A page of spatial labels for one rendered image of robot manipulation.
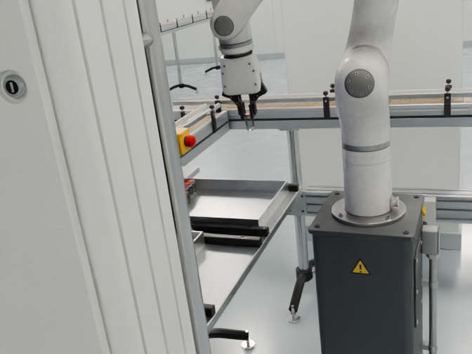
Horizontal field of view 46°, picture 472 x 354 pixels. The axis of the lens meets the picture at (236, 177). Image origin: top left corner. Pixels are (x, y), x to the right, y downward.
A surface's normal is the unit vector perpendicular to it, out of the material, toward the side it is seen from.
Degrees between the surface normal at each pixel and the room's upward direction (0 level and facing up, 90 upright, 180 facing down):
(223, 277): 0
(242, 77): 96
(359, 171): 90
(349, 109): 128
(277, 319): 0
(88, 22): 90
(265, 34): 90
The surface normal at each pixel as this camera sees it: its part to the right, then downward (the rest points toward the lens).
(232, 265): -0.11, -0.93
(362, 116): -0.12, 0.83
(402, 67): -0.36, 0.36
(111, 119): 0.97, -0.03
